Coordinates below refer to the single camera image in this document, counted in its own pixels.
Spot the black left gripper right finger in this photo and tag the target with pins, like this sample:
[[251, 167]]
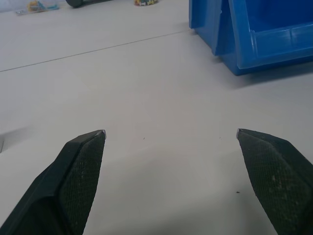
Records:
[[276, 176]]

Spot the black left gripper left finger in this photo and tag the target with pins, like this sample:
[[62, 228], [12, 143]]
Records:
[[73, 176]]

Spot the blue plastic storage bin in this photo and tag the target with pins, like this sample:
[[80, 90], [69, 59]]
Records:
[[269, 36]]

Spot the black handheld remote controller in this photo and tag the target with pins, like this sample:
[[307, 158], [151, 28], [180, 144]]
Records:
[[74, 3]]

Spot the clear bag of colourful bits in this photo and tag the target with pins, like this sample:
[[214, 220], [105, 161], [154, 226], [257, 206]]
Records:
[[36, 6]]

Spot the small clear jar colourful bits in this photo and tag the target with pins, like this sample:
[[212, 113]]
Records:
[[145, 2]]

